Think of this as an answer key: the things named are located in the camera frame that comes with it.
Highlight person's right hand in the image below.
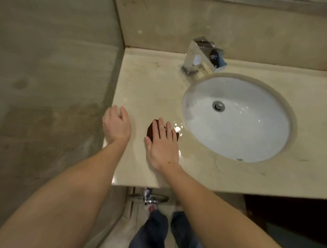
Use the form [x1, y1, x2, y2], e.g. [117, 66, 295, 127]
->
[144, 117, 180, 172]

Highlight person's left hand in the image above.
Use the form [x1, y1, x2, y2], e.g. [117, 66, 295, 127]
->
[102, 105, 132, 145]

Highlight brown scrubbing sponge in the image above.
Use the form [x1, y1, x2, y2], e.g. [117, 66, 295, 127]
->
[147, 120, 179, 142]

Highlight person's left forearm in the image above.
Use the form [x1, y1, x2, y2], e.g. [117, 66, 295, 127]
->
[0, 138, 128, 248]

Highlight person's right forearm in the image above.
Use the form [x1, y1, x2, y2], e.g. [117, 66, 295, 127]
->
[160, 162, 282, 248]

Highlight white oval sink basin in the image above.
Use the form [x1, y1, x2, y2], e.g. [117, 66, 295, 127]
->
[182, 75, 292, 163]

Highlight chrome square faucet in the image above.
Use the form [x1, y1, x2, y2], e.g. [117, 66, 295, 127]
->
[181, 36, 227, 77]

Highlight person's left leg blue jeans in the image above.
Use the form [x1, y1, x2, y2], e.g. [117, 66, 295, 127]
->
[129, 209, 169, 248]

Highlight person's leg blue jeans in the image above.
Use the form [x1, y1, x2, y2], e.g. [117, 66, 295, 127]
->
[129, 209, 169, 248]
[170, 211, 203, 248]

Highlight person's right leg blue jeans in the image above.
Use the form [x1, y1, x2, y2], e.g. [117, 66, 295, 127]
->
[170, 211, 203, 248]

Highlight dark vanity cabinet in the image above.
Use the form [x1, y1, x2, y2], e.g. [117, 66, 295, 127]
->
[244, 195, 327, 248]

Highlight chrome towel ring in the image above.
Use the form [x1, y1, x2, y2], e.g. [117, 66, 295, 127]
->
[129, 187, 170, 205]

